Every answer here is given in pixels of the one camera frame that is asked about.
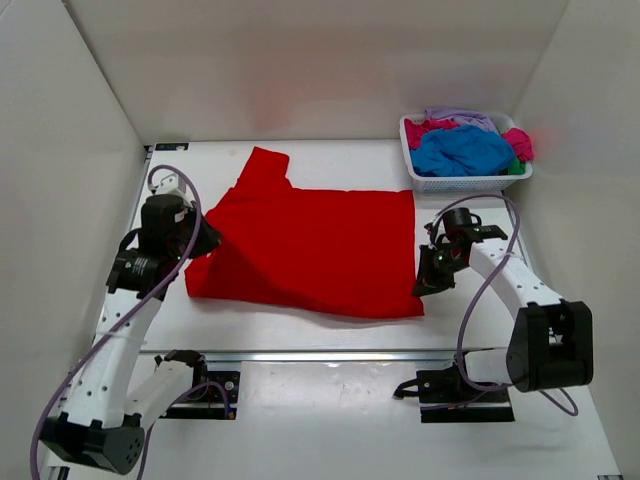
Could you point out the pink t shirt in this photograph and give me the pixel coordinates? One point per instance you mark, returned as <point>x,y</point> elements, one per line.
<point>519,141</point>

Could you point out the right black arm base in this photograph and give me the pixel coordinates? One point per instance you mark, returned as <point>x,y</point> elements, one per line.
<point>442,395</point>

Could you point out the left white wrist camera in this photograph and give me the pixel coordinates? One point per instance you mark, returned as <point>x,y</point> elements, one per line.
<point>172,184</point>

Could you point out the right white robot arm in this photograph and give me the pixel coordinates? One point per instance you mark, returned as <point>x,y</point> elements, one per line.
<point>551,343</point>

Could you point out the green t shirt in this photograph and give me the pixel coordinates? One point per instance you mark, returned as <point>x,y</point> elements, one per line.
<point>517,167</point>

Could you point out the white plastic laundry basket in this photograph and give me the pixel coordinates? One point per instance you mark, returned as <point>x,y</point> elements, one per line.
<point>453,184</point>

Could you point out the red t shirt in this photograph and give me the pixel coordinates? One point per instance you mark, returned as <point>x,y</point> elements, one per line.
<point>341,252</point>

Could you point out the blue t shirt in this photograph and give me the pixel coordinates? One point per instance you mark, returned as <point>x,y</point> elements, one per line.
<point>465,151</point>

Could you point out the lavender t shirt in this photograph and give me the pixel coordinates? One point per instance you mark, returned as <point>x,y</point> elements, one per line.
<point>460,115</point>

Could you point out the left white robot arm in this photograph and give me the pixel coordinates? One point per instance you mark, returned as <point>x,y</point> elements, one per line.
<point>93,419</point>

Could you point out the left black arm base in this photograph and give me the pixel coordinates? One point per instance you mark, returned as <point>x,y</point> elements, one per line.
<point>213,395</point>

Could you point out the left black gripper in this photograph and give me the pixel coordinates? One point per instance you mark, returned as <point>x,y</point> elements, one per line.
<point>211,237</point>

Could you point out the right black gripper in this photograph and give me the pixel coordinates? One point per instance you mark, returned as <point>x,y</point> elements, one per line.
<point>428,282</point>

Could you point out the small dark label sticker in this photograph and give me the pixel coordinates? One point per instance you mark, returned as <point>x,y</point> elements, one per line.
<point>167,146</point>

